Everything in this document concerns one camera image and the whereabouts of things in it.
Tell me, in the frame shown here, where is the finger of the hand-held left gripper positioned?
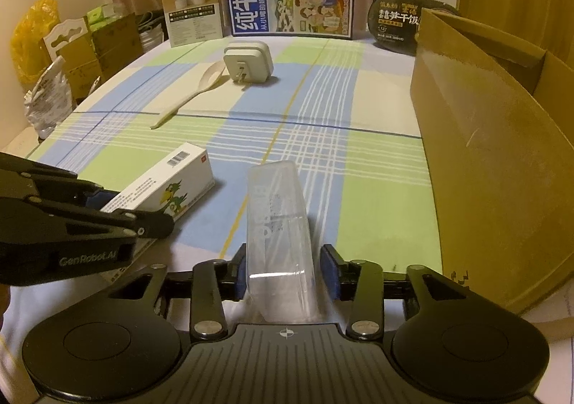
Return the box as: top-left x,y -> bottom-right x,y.
0,194 -> 175,240
0,152 -> 121,210

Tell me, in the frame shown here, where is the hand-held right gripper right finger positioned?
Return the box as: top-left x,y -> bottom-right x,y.
319,244 -> 469,342

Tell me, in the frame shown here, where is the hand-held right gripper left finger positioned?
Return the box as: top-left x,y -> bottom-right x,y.
108,244 -> 250,342

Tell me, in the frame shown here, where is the white medicine box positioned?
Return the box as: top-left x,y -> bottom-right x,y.
99,142 -> 217,226

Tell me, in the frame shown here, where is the clear plastic box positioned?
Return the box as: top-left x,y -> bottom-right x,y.
246,160 -> 323,325

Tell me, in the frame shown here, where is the brown cardboard box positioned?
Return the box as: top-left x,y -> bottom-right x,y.
410,8 -> 574,342

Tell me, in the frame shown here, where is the plaid cloth desktop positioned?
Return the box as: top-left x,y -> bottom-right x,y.
0,37 -> 450,342

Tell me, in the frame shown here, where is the white plastic bag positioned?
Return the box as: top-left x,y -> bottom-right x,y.
24,55 -> 75,141

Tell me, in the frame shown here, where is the white plastic spoon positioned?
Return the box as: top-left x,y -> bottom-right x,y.
150,61 -> 228,131

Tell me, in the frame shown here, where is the cardboard box with white flap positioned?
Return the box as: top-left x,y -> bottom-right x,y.
42,16 -> 102,100

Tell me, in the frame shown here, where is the plain cardboard box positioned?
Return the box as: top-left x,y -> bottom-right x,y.
92,11 -> 145,74

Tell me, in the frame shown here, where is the silver metal container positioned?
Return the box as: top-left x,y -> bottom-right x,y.
139,9 -> 170,51

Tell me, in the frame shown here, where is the yellow plastic bag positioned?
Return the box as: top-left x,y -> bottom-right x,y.
11,0 -> 62,87

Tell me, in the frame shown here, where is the green tissue pack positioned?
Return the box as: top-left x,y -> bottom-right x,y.
85,3 -> 127,29

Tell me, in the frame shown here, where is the white plug adapter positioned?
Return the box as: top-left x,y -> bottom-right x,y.
223,41 -> 275,85

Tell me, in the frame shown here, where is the white brown product box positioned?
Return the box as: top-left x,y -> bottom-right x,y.
160,0 -> 224,48

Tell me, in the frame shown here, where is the black instant rice bowl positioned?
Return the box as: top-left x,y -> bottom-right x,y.
368,0 -> 462,57

